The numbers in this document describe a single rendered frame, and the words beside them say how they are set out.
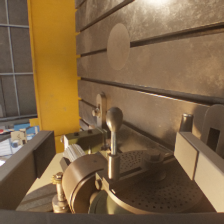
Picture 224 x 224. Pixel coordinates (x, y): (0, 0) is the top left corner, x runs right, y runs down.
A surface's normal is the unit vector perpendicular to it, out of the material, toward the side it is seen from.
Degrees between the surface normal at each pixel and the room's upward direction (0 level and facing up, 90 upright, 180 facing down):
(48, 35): 90
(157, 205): 90
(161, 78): 0
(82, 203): 90
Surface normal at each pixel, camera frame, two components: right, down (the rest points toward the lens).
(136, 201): 0.01, -0.97
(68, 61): 0.48, 0.23
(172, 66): -0.88, 0.12
